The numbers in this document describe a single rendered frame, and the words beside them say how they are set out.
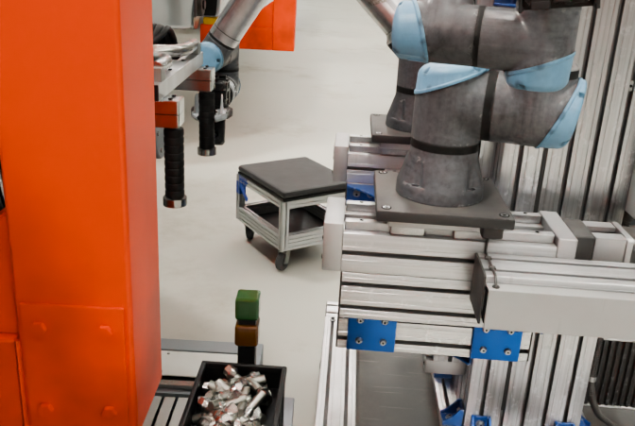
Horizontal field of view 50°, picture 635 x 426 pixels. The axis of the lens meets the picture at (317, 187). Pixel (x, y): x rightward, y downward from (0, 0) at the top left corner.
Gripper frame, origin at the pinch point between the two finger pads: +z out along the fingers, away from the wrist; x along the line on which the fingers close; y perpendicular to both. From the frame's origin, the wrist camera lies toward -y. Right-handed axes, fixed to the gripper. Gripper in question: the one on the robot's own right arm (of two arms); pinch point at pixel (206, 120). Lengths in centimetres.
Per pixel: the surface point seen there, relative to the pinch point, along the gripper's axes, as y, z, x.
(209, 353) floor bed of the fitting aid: -75, -21, -3
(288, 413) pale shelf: -38, 54, 23
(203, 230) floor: -83, -131, -23
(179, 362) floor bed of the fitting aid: -75, -15, -11
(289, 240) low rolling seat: -69, -93, 17
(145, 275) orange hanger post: -8, 64, 2
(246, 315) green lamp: -20, 53, 15
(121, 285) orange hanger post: -6, 72, 0
